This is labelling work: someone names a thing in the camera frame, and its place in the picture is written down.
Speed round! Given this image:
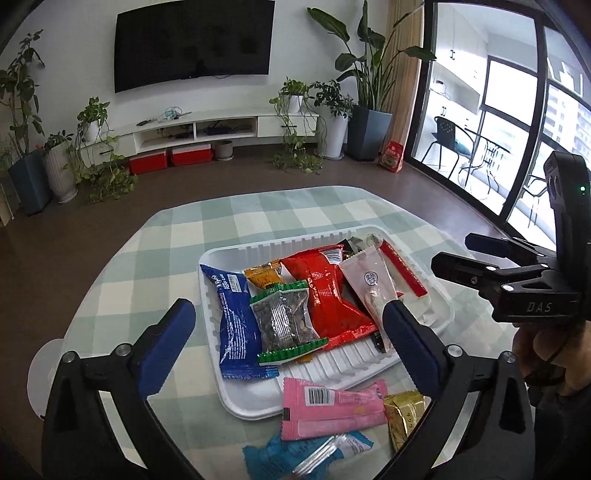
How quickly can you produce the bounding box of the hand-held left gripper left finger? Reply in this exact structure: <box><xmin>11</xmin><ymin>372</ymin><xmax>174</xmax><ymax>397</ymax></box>
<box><xmin>41</xmin><ymin>298</ymin><xmax>197</xmax><ymax>480</ymax></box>

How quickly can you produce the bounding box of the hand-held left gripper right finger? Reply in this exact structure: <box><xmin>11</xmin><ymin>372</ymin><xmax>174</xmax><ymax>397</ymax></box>
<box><xmin>379</xmin><ymin>298</ymin><xmax>536</xmax><ymax>480</ymax></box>

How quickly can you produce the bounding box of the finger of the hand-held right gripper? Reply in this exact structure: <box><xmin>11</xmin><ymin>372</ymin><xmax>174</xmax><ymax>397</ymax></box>
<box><xmin>465</xmin><ymin>233</ymin><xmax>557</xmax><ymax>267</ymax></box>
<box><xmin>431</xmin><ymin>251</ymin><xmax>550</xmax><ymax>296</ymax></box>

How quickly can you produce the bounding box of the large white red-striped snack bag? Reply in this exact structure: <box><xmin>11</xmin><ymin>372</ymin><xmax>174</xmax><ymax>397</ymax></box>
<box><xmin>365</xmin><ymin>233</ymin><xmax>455</xmax><ymax>329</ymax></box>

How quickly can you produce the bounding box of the white plastic tray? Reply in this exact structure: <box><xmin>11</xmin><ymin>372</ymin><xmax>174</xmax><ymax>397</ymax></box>
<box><xmin>198</xmin><ymin>224</ymin><xmax>455</xmax><ymax>421</ymax></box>

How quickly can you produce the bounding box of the dark blue snack packet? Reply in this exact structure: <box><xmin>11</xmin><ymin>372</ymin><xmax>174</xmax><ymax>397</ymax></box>
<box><xmin>199</xmin><ymin>264</ymin><xmax>280</xmax><ymax>380</ymax></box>

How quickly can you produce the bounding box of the clear pinkish snack packet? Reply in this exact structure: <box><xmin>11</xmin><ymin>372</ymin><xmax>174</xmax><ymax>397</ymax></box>
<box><xmin>339</xmin><ymin>246</ymin><xmax>404</xmax><ymax>324</ymax></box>

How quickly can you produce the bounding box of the red snack packet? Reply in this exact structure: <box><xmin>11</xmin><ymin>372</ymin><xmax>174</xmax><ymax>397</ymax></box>
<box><xmin>279</xmin><ymin>246</ymin><xmax>379</xmax><ymax>352</ymax></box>

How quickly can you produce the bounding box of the orange snack packet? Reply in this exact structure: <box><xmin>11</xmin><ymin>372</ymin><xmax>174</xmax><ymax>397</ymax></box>
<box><xmin>244</xmin><ymin>259</ymin><xmax>296</xmax><ymax>291</ymax></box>

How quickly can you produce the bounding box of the green-edged clear seed packet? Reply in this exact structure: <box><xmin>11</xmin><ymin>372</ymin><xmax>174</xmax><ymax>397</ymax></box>
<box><xmin>249</xmin><ymin>280</ymin><xmax>329</xmax><ymax>366</ymax></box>

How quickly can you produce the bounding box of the person's right forearm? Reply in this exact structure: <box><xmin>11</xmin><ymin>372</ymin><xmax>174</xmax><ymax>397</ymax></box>
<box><xmin>526</xmin><ymin>383</ymin><xmax>591</xmax><ymax>480</ymax></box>

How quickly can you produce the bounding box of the person's right hand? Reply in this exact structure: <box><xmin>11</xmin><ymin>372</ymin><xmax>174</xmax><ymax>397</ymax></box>
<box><xmin>512</xmin><ymin>318</ymin><xmax>591</xmax><ymax>397</ymax></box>

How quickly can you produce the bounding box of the dark brown snack packet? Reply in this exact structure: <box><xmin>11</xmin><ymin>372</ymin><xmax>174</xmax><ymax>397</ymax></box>
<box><xmin>369</xmin><ymin>329</ymin><xmax>394</xmax><ymax>354</ymax></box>

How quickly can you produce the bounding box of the black balcony chair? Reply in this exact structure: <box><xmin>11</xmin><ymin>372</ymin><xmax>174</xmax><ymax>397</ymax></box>
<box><xmin>522</xmin><ymin>173</ymin><xmax>551</xmax><ymax>228</ymax></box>
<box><xmin>420</xmin><ymin>116</ymin><xmax>472</xmax><ymax>179</ymax></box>

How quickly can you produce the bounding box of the gold foil snack packet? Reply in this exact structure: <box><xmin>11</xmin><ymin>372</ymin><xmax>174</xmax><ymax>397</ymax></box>
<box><xmin>383</xmin><ymin>391</ymin><xmax>428</xmax><ymax>452</ymax></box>

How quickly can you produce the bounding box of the balcony table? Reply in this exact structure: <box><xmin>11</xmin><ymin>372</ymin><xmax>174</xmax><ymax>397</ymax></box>
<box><xmin>457</xmin><ymin>127</ymin><xmax>514</xmax><ymax>195</ymax></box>

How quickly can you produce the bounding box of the green white checkered tablecloth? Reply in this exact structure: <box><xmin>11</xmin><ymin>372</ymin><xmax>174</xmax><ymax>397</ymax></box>
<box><xmin>62</xmin><ymin>185</ymin><xmax>515</xmax><ymax>480</ymax></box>

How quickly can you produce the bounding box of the pink snack packet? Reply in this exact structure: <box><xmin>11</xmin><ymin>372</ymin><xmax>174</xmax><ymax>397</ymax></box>
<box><xmin>281</xmin><ymin>377</ymin><xmax>389</xmax><ymax>441</ymax></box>

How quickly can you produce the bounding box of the black gold snack packet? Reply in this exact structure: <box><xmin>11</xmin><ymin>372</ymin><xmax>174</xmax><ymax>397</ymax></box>
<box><xmin>336</xmin><ymin>236</ymin><xmax>368</xmax><ymax>256</ymax></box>

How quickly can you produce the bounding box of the red bag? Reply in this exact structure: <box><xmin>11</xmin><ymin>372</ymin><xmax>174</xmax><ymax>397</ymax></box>
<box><xmin>378</xmin><ymin>141</ymin><xmax>405</xmax><ymax>174</ymax></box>

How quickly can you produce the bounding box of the white round seat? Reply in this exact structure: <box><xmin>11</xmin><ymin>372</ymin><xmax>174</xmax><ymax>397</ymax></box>
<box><xmin>27</xmin><ymin>339</ymin><xmax>75</xmax><ymax>420</ymax></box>

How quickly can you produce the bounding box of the tall plant in dark pot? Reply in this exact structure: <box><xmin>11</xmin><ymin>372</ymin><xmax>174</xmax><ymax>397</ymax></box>
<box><xmin>307</xmin><ymin>0</ymin><xmax>437</xmax><ymax>162</ymax></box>

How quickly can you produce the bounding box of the red storage box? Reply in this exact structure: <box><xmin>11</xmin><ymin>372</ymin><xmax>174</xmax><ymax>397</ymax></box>
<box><xmin>129</xmin><ymin>150</ymin><xmax>168</xmax><ymax>175</ymax></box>
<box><xmin>170</xmin><ymin>144</ymin><xmax>214</xmax><ymax>167</ymax></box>

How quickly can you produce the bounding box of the light blue snack packet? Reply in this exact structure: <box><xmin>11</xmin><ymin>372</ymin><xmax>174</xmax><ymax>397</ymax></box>
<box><xmin>242</xmin><ymin>431</ymin><xmax>374</xmax><ymax>480</ymax></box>

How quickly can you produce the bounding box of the bushy plant in white pot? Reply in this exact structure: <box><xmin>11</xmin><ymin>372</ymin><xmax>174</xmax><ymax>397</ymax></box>
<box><xmin>309</xmin><ymin>80</ymin><xmax>357</xmax><ymax>160</ymax></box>

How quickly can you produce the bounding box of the plant in white ribbed pot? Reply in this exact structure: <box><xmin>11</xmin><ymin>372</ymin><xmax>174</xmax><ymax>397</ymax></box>
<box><xmin>43</xmin><ymin>131</ymin><xmax>80</xmax><ymax>204</ymax></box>

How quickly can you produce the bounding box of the beige curtain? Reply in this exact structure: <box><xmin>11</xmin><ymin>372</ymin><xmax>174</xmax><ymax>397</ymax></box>
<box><xmin>382</xmin><ymin>0</ymin><xmax>424</xmax><ymax>145</ymax></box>

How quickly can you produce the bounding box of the tall plant in blue pot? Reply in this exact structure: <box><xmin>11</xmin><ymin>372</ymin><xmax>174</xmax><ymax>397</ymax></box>
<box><xmin>0</xmin><ymin>30</ymin><xmax>52</xmax><ymax>216</ymax></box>

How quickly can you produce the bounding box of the trailing plant in white pot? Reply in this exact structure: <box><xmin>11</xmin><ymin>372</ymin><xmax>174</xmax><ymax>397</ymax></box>
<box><xmin>68</xmin><ymin>97</ymin><xmax>139</xmax><ymax>205</ymax></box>
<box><xmin>269</xmin><ymin>78</ymin><xmax>324</xmax><ymax>175</ymax></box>

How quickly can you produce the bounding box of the white television cabinet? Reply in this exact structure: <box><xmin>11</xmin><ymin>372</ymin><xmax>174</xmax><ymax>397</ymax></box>
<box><xmin>108</xmin><ymin>107</ymin><xmax>320</xmax><ymax>154</ymax></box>

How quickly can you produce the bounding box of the black wall television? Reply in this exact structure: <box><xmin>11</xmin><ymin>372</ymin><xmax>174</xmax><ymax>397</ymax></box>
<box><xmin>114</xmin><ymin>0</ymin><xmax>275</xmax><ymax>94</ymax></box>

